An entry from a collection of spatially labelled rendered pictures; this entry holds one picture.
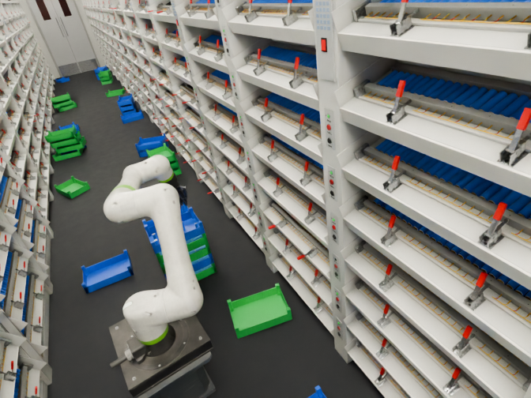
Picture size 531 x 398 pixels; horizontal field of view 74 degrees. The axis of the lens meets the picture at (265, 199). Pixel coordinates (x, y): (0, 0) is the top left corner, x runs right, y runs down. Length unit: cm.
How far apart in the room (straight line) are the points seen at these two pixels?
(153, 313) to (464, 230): 105
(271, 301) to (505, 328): 134
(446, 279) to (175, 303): 91
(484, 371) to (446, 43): 77
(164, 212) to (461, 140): 102
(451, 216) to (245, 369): 127
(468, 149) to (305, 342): 135
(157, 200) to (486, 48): 112
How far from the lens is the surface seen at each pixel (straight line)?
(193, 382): 172
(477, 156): 75
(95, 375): 213
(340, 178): 111
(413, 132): 84
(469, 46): 71
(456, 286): 99
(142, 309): 142
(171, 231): 139
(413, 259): 104
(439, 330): 114
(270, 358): 185
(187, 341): 157
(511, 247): 84
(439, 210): 90
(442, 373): 128
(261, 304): 205
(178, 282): 139
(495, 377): 110
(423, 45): 77
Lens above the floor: 156
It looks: 33 degrees down
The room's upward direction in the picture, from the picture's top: 10 degrees counter-clockwise
